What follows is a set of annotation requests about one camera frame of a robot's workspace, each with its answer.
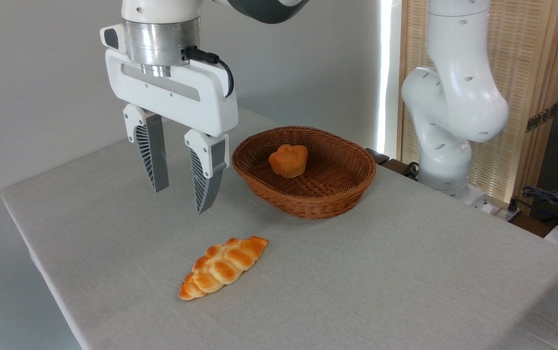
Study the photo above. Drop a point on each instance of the brown wicker basket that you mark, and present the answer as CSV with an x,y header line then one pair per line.
x,y
317,204

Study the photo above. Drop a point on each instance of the long braided bread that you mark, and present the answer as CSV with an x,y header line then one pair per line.
x,y
223,267

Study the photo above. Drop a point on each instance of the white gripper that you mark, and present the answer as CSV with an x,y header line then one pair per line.
x,y
196,104

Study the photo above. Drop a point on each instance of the round muffin bread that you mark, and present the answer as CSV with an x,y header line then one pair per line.
x,y
288,160

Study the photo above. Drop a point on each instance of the wooden slatted screen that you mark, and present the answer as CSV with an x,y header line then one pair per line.
x,y
527,48

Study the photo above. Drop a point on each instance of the dark brown wooden block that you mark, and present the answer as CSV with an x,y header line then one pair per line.
x,y
378,156

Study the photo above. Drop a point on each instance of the metal screen hinge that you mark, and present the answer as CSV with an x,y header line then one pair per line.
x,y
541,118

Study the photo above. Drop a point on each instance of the grey tablecloth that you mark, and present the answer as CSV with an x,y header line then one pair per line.
x,y
356,282

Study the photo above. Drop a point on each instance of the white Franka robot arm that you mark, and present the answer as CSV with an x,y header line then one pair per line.
x,y
455,97

